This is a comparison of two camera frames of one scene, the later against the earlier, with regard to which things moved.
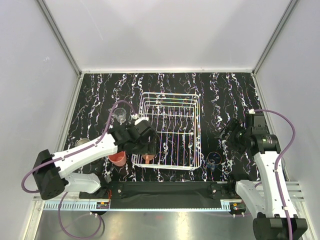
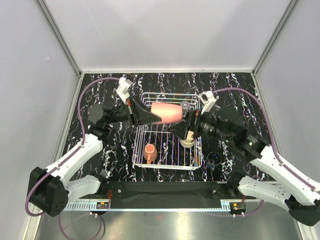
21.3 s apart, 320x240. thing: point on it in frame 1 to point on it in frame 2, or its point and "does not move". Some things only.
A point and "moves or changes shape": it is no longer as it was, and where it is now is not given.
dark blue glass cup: [213, 159] does not move
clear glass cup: [120, 113] moves or changes shape
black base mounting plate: [165, 195] does not move
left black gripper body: [143, 147] to [124, 113]
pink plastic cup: [118, 159] to [168, 113]
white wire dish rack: [176, 118] does not move
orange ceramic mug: [147, 157] does not move
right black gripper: [234, 125] to [191, 122]
